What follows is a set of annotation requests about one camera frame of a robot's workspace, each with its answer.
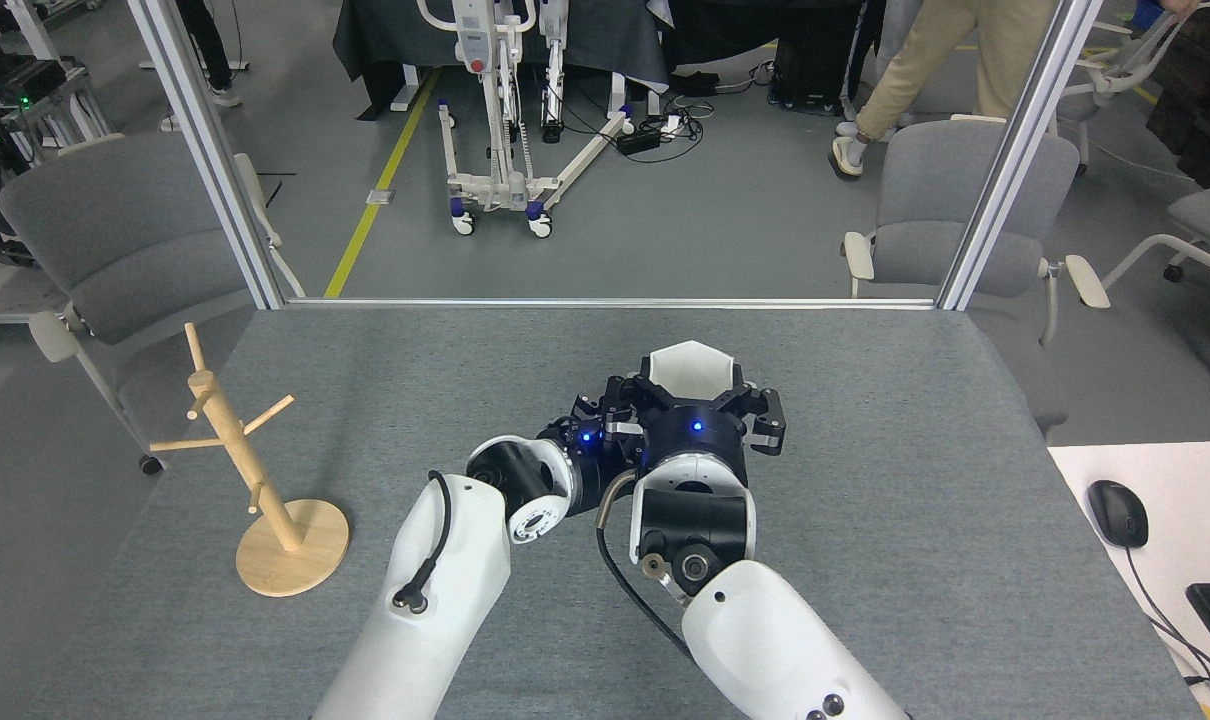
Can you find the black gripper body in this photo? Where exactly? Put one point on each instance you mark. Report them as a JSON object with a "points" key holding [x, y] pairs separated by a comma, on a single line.
{"points": [[715, 435], [595, 465]]}

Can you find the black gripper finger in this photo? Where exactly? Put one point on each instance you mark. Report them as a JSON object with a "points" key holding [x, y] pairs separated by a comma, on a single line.
{"points": [[587, 408], [770, 415], [630, 395]]}

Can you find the white faceted cup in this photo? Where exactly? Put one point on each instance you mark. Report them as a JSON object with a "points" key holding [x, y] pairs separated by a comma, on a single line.
{"points": [[690, 368]]}

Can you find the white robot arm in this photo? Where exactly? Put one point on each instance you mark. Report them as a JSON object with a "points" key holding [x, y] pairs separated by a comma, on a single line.
{"points": [[435, 620], [765, 650]]}

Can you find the wooden cup storage rack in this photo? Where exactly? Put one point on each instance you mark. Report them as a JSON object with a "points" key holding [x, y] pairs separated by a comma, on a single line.
{"points": [[285, 565]]}

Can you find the black power strip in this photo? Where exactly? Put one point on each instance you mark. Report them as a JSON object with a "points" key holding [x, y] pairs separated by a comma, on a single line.
{"points": [[639, 142]]}

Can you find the grey chair with white armrests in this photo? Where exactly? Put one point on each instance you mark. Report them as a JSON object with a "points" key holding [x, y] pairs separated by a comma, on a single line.
{"points": [[935, 200], [115, 230]]}

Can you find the metal floor socket plate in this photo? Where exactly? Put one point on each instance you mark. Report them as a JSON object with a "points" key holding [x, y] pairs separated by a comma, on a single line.
{"points": [[381, 197]]}

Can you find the black case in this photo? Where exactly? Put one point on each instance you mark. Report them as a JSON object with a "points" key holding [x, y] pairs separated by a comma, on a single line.
{"points": [[815, 60]]}

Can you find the black computer mouse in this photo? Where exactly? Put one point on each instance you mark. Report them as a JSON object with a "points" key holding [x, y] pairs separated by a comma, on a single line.
{"points": [[1117, 512]]}

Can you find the white stand on wheels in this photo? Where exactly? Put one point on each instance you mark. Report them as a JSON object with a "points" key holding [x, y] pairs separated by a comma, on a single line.
{"points": [[475, 50]]}

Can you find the person in beige trousers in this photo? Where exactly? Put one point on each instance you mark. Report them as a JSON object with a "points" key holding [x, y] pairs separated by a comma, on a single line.
{"points": [[955, 50]]}

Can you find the white desk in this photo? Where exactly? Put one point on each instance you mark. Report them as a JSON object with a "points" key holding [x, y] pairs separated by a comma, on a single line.
{"points": [[1185, 480]]}

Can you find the table with dark cloth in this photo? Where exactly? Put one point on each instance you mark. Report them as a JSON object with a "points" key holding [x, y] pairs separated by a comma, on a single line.
{"points": [[385, 35]]}

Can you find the white mesh office chair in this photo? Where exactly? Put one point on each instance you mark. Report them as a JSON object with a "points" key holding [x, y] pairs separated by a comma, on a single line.
{"points": [[1115, 80]]}

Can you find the person in dark trousers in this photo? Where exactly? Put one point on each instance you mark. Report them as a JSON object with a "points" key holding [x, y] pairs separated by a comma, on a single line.
{"points": [[205, 40]]}

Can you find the stack of dark boxes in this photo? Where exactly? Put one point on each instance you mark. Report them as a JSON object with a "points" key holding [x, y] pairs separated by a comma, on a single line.
{"points": [[1205, 100]]}

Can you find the metal equipment cart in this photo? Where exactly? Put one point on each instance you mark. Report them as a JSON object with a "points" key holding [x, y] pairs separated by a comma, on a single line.
{"points": [[35, 80]]}

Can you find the silver aluminium frame rail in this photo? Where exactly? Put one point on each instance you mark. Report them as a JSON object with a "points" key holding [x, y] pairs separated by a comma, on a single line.
{"points": [[615, 303]]}

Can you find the silver aluminium frame post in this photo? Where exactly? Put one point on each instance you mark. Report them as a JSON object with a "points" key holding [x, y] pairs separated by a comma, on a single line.
{"points": [[1020, 150], [205, 150]]}

